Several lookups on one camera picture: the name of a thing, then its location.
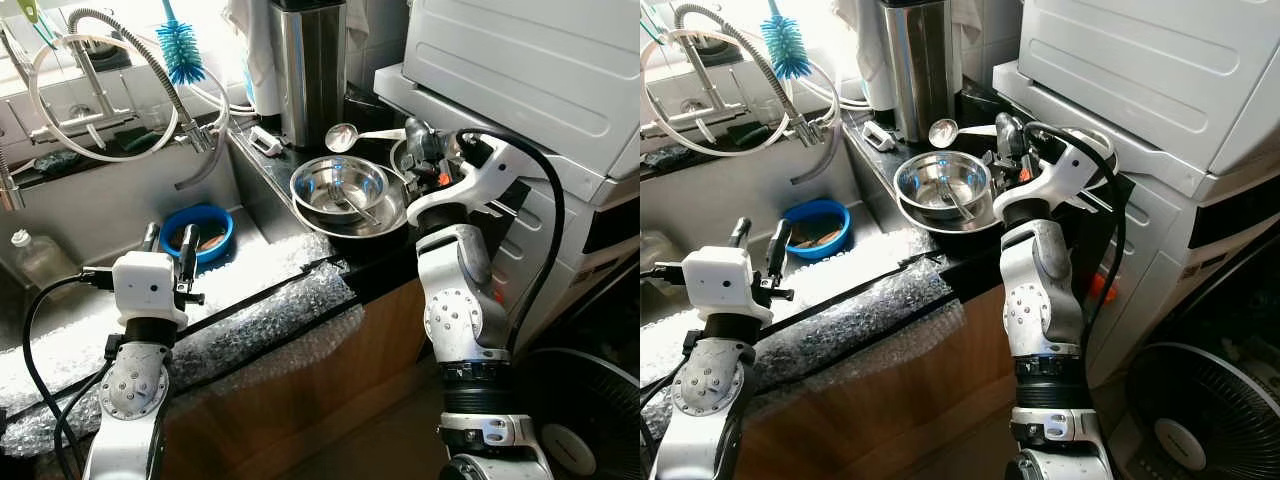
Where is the long steel ladle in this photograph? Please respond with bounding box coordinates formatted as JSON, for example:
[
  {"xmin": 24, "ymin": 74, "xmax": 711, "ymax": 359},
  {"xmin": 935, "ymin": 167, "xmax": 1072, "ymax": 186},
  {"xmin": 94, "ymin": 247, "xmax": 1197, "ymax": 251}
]
[
  {"xmin": 927, "ymin": 117, "xmax": 1003, "ymax": 150},
  {"xmin": 324, "ymin": 122, "xmax": 409, "ymax": 154}
]

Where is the blue plastic bowl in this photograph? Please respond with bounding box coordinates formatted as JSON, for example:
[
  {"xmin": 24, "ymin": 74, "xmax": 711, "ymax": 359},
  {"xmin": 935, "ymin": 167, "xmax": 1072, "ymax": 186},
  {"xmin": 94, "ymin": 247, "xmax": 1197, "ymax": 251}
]
[
  {"xmin": 159, "ymin": 203, "xmax": 236, "ymax": 266},
  {"xmin": 781, "ymin": 197, "xmax": 854, "ymax": 262}
]

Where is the stainless steel sink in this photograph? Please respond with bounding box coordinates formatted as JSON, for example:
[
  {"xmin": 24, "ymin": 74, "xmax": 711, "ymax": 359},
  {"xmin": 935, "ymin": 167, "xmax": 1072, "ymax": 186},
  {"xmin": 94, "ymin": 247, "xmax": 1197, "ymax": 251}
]
[
  {"xmin": 0, "ymin": 140, "xmax": 301, "ymax": 351},
  {"xmin": 640, "ymin": 135, "xmax": 906, "ymax": 346}
]

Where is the bubble wrap sheet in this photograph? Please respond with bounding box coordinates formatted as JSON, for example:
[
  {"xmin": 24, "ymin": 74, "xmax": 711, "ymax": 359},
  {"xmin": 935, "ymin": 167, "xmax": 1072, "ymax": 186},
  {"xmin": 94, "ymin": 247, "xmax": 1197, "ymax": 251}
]
[
  {"xmin": 0, "ymin": 228, "xmax": 369, "ymax": 459},
  {"xmin": 640, "ymin": 225, "xmax": 969, "ymax": 446}
]

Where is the clear soft tube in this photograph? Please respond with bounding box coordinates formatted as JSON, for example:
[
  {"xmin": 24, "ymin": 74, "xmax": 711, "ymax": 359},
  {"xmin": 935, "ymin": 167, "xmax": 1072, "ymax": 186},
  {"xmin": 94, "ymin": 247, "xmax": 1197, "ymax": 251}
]
[
  {"xmin": 790, "ymin": 143, "xmax": 843, "ymax": 189},
  {"xmin": 174, "ymin": 148, "xmax": 233, "ymax": 193}
]

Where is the steel bowl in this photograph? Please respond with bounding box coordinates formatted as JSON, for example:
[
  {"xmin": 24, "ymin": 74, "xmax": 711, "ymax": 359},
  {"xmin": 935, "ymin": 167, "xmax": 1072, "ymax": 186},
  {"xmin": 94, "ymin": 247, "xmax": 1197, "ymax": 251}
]
[
  {"xmin": 896, "ymin": 151, "xmax": 992, "ymax": 213},
  {"xmin": 296, "ymin": 156, "xmax": 390, "ymax": 217}
]

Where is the tall steel water dispenser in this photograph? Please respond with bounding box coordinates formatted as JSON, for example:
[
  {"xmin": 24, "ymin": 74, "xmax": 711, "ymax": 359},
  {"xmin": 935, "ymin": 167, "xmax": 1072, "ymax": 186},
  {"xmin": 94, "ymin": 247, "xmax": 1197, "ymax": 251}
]
[
  {"xmin": 268, "ymin": 0, "xmax": 349, "ymax": 151},
  {"xmin": 878, "ymin": 0, "xmax": 964, "ymax": 146}
]

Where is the steel plate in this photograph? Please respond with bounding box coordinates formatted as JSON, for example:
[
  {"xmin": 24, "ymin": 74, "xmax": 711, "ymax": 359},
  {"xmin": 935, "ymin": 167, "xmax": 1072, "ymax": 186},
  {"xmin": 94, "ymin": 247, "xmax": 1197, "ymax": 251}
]
[
  {"xmin": 289, "ymin": 170, "xmax": 413, "ymax": 241},
  {"xmin": 892, "ymin": 165, "xmax": 1004, "ymax": 236}
]

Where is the white tumble dryer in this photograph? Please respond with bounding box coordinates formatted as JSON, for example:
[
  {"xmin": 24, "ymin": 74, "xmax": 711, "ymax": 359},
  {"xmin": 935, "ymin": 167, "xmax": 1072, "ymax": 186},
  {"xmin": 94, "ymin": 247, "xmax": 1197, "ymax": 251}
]
[
  {"xmin": 400, "ymin": 0, "xmax": 641, "ymax": 183},
  {"xmin": 1015, "ymin": 0, "xmax": 1280, "ymax": 179}
]

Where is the white water filter blue label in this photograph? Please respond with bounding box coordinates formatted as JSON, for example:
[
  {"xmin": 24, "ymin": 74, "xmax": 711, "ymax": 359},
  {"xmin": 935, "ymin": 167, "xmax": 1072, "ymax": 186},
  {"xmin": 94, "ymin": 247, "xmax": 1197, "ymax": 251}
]
[
  {"xmin": 246, "ymin": 65, "xmax": 283, "ymax": 117},
  {"xmin": 858, "ymin": 60, "xmax": 896, "ymax": 113}
]

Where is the white washing machine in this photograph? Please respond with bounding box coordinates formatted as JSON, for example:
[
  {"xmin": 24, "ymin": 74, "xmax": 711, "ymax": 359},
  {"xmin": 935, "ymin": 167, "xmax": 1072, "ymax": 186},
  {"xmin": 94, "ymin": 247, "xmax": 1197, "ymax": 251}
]
[
  {"xmin": 990, "ymin": 58, "xmax": 1280, "ymax": 393},
  {"xmin": 374, "ymin": 63, "xmax": 641, "ymax": 353}
]

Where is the flexible steel faucet spout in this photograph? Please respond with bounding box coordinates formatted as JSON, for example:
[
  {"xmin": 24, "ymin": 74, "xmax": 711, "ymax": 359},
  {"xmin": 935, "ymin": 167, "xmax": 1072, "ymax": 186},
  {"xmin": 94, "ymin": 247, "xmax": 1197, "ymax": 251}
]
[{"xmin": 0, "ymin": 30, "xmax": 26, "ymax": 213}]

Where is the brown wood cabinet front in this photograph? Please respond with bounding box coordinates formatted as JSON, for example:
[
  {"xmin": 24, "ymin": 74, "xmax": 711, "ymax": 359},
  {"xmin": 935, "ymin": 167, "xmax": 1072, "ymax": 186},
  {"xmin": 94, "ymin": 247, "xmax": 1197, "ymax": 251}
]
[
  {"xmin": 155, "ymin": 278, "xmax": 436, "ymax": 480},
  {"xmin": 735, "ymin": 283, "xmax": 1023, "ymax": 480}
]

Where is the beige cloth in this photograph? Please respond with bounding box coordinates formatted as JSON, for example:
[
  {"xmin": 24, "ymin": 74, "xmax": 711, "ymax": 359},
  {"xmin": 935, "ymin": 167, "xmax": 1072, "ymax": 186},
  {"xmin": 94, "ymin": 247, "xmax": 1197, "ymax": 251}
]
[
  {"xmin": 226, "ymin": 0, "xmax": 281, "ymax": 71},
  {"xmin": 833, "ymin": 0, "xmax": 894, "ymax": 66}
]

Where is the blue bottle brush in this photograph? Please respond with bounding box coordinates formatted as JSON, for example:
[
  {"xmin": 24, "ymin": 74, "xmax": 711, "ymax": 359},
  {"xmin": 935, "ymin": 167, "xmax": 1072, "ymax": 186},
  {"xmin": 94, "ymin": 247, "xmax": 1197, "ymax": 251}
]
[
  {"xmin": 158, "ymin": 0, "xmax": 207, "ymax": 87},
  {"xmin": 760, "ymin": 0, "xmax": 811, "ymax": 83}
]

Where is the black floor fan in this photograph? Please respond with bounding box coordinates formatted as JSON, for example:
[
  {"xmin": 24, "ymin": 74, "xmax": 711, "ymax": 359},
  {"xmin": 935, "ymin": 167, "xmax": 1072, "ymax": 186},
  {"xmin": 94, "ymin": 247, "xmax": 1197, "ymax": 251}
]
[
  {"xmin": 505, "ymin": 343, "xmax": 641, "ymax": 480},
  {"xmin": 1122, "ymin": 342, "xmax": 1280, "ymax": 480}
]

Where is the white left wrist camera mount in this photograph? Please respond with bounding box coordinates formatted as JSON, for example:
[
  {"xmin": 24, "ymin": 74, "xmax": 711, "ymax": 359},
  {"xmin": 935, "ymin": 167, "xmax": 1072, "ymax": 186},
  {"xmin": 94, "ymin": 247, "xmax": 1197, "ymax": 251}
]
[
  {"xmin": 680, "ymin": 245, "xmax": 777, "ymax": 327},
  {"xmin": 110, "ymin": 250, "xmax": 191, "ymax": 328}
]

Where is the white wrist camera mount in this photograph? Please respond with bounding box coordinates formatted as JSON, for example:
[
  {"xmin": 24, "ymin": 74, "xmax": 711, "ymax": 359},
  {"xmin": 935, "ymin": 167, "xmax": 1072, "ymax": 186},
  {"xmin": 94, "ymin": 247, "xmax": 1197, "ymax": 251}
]
[
  {"xmin": 992, "ymin": 130, "xmax": 1113, "ymax": 227},
  {"xmin": 405, "ymin": 135, "xmax": 523, "ymax": 229},
  {"xmin": 680, "ymin": 245, "xmax": 777, "ymax": 327},
  {"xmin": 110, "ymin": 250, "xmax": 191, "ymax": 328}
]

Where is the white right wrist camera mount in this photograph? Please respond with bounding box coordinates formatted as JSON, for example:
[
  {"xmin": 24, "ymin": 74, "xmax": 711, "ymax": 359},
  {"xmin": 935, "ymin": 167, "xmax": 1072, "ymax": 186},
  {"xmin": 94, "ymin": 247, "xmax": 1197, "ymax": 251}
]
[
  {"xmin": 992, "ymin": 130, "xmax": 1113, "ymax": 227},
  {"xmin": 405, "ymin": 135, "xmax": 523, "ymax": 229}
]

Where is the flexible steel hose with valve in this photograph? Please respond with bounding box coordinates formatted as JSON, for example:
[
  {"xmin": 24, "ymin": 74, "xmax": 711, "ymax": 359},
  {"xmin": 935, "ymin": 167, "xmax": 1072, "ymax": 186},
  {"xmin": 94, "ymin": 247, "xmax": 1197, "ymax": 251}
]
[
  {"xmin": 673, "ymin": 2, "xmax": 839, "ymax": 153},
  {"xmin": 64, "ymin": 7, "xmax": 234, "ymax": 158}
]

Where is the steel wall faucet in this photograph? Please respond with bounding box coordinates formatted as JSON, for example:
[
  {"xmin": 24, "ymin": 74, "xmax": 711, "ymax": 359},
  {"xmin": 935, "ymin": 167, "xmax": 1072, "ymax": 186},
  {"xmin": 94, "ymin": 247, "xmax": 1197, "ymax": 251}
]
[
  {"xmin": 648, "ymin": 35, "xmax": 743, "ymax": 143},
  {"xmin": 33, "ymin": 40, "xmax": 133, "ymax": 149}
]

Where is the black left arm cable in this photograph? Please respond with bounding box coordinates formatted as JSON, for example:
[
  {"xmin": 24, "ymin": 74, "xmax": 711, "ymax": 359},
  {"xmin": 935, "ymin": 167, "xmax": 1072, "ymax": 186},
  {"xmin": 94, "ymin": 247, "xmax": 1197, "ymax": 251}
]
[{"xmin": 22, "ymin": 268, "xmax": 119, "ymax": 480}]

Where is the white plastic tube ring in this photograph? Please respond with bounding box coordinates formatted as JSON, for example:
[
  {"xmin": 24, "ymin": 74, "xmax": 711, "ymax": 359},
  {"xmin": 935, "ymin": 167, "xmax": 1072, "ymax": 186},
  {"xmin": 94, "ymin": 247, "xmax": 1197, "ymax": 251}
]
[
  {"xmin": 27, "ymin": 32, "xmax": 183, "ymax": 164},
  {"xmin": 640, "ymin": 28, "xmax": 793, "ymax": 158}
]

